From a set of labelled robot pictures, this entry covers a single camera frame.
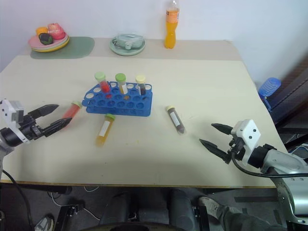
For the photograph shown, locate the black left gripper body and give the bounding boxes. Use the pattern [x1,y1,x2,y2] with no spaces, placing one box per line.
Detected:
[18,114,48,143]

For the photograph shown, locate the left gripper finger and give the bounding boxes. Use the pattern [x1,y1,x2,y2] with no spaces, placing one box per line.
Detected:
[27,103,60,119]
[44,117,73,138]

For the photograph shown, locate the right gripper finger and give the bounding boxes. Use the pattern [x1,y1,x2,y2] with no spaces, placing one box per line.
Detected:
[199,139,231,165]
[211,123,233,136]

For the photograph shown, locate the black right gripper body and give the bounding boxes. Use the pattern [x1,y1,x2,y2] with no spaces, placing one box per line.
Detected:
[227,134,246,161]

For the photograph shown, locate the red tube, green cap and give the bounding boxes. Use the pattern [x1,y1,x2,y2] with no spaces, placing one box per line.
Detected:
[61,101,83,120]
[94,72,112,94]

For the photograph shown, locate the orange tube, green cap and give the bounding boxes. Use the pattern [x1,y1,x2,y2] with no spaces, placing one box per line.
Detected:
[94,113,116,148]

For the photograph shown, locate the brown tube, yellow cap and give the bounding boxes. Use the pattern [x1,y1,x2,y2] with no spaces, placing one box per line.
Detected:
[165,105,187,136]

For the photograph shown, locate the blue test tube rack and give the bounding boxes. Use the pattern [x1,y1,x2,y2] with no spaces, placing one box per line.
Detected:
[81,81,154,117]

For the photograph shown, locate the yellow tube, green cap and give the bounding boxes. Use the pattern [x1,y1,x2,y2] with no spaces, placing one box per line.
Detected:
[115,73,129,95]

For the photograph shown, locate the dark tube, yellow cap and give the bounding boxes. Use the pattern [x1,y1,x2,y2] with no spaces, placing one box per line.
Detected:
[135,75,148,96]

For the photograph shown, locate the white sneaker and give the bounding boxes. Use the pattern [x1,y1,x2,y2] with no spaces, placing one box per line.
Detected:
[198,196,226,218]

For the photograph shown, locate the blue ribbed water jug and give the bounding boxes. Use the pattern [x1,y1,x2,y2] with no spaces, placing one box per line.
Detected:
[257,77,282,100]

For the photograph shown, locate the yellow plate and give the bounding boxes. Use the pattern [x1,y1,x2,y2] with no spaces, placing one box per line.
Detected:
[30,38,70,53]

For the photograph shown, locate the pink plate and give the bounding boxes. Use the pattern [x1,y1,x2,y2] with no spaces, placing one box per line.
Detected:
[28,33,69,50]

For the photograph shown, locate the dark rounded shape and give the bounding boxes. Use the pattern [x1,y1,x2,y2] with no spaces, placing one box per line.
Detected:
[165,188,196,231]

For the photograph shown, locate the green placemat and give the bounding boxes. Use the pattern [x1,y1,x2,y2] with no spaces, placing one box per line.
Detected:
[30,36,95,60]

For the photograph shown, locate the grey trouser leg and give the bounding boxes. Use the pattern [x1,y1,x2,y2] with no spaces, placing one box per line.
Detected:
[216,206,287,231]

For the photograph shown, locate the dark green toy fruit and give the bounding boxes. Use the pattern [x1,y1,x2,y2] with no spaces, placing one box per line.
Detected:
[38,33,53,46]

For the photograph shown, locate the orange toy fruit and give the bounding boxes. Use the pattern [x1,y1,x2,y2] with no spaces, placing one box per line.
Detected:
[36,26,49,37]

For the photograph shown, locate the pink toy fruit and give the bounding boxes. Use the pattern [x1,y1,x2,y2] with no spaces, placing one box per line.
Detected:
[47,22,66,40]

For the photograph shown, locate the grey shoe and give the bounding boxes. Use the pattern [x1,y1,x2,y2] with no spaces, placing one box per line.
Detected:
[34,215,55,231]

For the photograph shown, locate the light green plate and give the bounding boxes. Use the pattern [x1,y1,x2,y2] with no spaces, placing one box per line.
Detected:
[109,36,146,57]

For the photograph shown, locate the pale green folded cloth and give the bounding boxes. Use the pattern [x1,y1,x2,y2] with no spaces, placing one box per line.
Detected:
[112,33,145,50]

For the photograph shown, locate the orange soda bottle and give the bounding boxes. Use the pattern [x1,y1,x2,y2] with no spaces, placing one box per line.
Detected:
[164,0,180,50]

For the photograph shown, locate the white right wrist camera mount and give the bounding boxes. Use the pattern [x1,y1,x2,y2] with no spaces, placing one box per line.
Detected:
[230,119,262,167]

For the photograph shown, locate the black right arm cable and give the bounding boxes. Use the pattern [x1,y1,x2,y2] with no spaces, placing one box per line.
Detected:
[231,152,308,179]

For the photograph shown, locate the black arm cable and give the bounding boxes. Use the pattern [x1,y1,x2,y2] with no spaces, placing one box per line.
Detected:
[231,152,308,179]
[0,169,35,231]

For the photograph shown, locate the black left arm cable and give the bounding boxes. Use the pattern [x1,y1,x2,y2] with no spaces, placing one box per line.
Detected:
[0,169,35,231]

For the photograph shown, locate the dark furniture frame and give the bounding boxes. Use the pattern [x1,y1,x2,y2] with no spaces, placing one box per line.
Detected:
[264,54,308,147]

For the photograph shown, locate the black metal stand frame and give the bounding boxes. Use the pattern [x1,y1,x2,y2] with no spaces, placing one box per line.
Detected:
[54,204,79,231]

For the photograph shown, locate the white floor cable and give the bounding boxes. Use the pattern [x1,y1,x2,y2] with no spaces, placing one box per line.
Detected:
[51,186,101,221]

